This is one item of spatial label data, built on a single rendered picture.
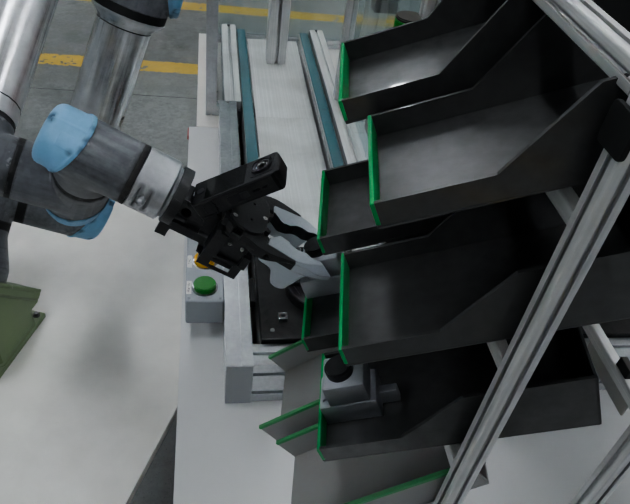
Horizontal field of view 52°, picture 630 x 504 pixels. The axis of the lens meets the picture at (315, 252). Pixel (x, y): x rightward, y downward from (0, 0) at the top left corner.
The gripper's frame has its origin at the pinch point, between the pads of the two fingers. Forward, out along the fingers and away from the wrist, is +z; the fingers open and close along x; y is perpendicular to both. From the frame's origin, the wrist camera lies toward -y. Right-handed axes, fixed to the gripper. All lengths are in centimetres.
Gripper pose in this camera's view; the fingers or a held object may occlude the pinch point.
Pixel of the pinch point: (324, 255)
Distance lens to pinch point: 80.4
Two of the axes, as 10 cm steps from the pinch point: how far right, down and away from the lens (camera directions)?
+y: -5.3, 6.2, 5.8
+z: 8.5, 4.3, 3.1
